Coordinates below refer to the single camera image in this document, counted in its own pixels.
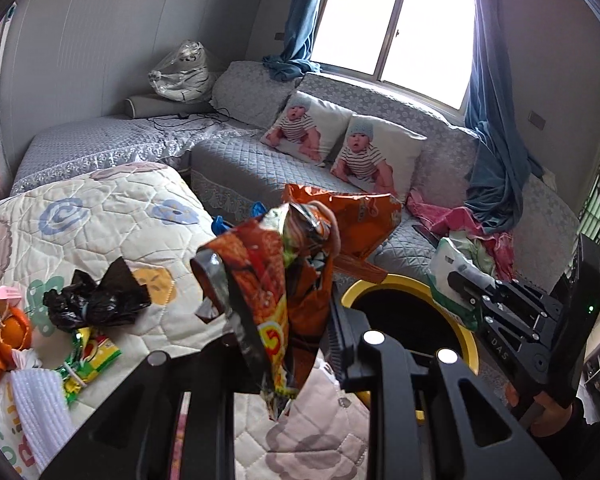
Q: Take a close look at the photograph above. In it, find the cartoon quilted bed cover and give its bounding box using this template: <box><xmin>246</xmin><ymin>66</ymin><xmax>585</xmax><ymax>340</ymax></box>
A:
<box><xmin>0</xmin><ymin>162</ymin><xmax>370</xmax><ymax>479</ymax></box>

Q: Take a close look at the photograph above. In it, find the blue curtain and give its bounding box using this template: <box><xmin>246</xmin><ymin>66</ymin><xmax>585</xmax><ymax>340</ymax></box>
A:
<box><xmin>465</xmin><ymin>0</ymin><xmax>544</xmax><ymax>234</ymax></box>
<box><xmin>262</xmin><ymin>0</ymin><xmax>321</xmax><ymax>82</ymax></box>

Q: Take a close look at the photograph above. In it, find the black plastic bag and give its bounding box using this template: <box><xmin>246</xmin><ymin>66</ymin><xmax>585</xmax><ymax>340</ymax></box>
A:
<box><xmin>43</xmin><ymin>257</ymin><xmax>151</xmax><ymax>333</ymax></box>

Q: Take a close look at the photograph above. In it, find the window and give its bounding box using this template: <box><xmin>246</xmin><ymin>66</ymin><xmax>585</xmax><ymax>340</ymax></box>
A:
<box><xmin>312</xmin><ymin>0</ymin><xmax>476</xmax><ymax>122</ymax></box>

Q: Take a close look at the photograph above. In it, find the pink tissue wad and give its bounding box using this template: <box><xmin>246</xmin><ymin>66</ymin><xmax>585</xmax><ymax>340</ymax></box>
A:
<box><xmin>12</xmin><ymin>348</ymin><xmax>43</xmax><ymax>370</ymax></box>

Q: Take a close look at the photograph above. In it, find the green yellow candy wrapper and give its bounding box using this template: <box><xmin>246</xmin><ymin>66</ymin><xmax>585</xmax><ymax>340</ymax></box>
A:
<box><xmin>56</xmin><ymin>327</ymin><xmax>122</xmax><ymax>405</ymax></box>

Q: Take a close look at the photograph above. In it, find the blue curtain right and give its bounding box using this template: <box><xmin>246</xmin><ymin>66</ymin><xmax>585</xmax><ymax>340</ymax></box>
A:
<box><xmin>465</xmin><ymin>0</ymin><xmax>544</xmax><ymax>234</ymax></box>

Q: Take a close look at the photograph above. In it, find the baby print pillow right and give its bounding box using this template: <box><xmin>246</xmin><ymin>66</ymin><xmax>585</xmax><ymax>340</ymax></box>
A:
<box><xmin>330</xmin><ymin>114</ymin><xmax>427</xmax><ymax>203</ymax></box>

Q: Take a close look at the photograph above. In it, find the pink green blanket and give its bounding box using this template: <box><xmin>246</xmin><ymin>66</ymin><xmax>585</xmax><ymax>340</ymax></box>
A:
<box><xmin>406</xmin><ymin>190</ymin><xmax>515</xmax><ymax>281</ymax></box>

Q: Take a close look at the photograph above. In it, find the green white wet-wipes pack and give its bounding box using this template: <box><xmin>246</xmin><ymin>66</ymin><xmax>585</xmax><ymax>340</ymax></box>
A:
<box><xmin>426</xmin><ymin>237</ymin><xmax>495</xmax><ymax>332</ymax></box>

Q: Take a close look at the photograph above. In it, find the orange snack bag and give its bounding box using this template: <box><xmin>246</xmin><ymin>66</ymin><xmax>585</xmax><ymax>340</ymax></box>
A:
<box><xmin>190</xmin><ymin>183</ymin><xmax>402</xmax><ymax>420</ymax></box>

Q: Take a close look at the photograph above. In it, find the baby print pillow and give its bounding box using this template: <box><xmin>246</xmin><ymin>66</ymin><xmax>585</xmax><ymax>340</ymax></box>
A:
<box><xmin>260</xmin><ymin>91</ymin><xmax>353</xmax><ymax>165</ymax></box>
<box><xmin>330</xmin><ymin>114</ymin><xmax>427</xmax><ymax>203</ymax></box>

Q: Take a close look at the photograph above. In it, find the tiger plush in plastic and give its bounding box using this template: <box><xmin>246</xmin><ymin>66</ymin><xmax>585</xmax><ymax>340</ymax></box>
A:
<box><xmin>148</xmin><ymin>40</ymin><xmax>215</xmax><ymax>103</ymax></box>

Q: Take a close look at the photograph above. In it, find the baby print pillow left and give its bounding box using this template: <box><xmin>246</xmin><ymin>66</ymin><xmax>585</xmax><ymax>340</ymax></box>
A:
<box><xmin>260</xmin><ymin>91</ymin><xmax>353</xmax><ymax>165</ymax></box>

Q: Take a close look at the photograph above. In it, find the yellow rimmed trash bin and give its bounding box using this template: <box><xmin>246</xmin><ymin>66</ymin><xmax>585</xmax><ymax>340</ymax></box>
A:
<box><xmin>339</xmin><ymin>273</ymin><xmax>481</xmax><ymax>424</ymax></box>

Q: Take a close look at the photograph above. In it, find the grey bolster pillow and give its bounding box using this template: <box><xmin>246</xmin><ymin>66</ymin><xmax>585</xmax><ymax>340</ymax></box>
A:
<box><xmin>123</xmin><ymin>94</ymin><xmax>214</xmax><ymax>119</ymax></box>

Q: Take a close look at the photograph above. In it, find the orange peel piece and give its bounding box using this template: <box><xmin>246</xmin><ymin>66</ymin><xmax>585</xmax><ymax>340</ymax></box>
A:
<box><xmin>0</xmin><ymin>307</ymin><xmax>32</xmax><ymax>352</ymax></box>

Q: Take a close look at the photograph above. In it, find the grey patterned cushion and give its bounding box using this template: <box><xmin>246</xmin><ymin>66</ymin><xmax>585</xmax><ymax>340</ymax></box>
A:
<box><xmin>211</xmin><ymin>61</ymin><xmax>300</xmax><ymax>129</ymax></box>

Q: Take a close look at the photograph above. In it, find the person's right hand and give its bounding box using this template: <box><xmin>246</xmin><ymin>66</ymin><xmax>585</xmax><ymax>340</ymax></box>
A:
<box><xmin>519</xmin><ymin>392</ymin><xmax>573</xmax><ymax>438</ymax></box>

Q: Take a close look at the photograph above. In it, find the blue curtain left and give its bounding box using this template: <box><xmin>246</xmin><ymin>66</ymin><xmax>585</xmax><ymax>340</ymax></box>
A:
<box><xmin>262</xmin><ymin>0</ymin><xmax>321</xmax><ymax>82</ymax></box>

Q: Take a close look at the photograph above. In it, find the grey quilted sofa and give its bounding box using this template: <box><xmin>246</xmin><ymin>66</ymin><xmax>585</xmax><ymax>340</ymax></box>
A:
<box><xmin>10</xmin><ymin>74</ymin><xmax>578</xmax><ymax>290</ymax></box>

